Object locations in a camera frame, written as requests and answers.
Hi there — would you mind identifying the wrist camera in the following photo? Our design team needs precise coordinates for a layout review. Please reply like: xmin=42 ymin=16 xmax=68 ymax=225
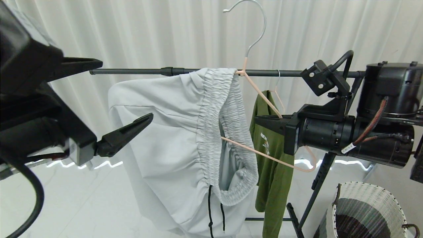
xmin=0 ymin=0 xmax=63 ymax=96
xmin=300 ymin=59 xmax=352 ymax=121

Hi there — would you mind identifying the pink clothes hanger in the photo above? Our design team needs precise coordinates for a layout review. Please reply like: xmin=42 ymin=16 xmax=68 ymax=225
xmin=221 ymin=0 xmax=317 ymax=173
xmin=268 ymin=69 xmax=286 ymax=115

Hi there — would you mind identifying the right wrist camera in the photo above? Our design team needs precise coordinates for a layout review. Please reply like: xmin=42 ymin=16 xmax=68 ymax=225
xmin=300 ymin=59 xmax=352 ymax=121

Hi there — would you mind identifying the pale grey garment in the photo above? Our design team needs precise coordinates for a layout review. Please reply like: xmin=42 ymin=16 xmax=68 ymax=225
xmin=107 ymin=68 xmax=259 ymax=238

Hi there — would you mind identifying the white curtain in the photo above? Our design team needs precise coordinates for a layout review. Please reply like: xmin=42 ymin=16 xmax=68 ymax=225
xmin=3 ymin=0 xmax=423 ymax=166

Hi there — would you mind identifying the green printed shirt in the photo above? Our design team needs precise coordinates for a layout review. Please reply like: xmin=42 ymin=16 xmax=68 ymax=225
xmin=250 ymin=91 xmax=295 ymax=238

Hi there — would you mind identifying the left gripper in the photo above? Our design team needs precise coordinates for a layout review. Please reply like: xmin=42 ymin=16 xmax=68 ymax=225
xmin=0 ymin=57 xmax=154 ymax=166

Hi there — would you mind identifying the white laundry basket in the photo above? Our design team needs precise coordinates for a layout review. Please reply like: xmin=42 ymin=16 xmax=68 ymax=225
xmin=326 ymin=181 xmax=420 ymax=238

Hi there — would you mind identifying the black clothes rack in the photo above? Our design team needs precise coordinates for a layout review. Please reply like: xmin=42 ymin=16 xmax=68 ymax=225
xmin=89 ymin=67 xmax=367 ymax=238

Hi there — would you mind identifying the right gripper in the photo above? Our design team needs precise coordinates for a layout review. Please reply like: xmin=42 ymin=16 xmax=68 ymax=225
xmin=284 ymin=114 xmax=415 ymax=169

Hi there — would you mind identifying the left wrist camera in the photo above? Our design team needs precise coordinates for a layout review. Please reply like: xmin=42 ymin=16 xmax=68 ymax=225
xmin=0 ymin=0 xmax=63 ymax=96

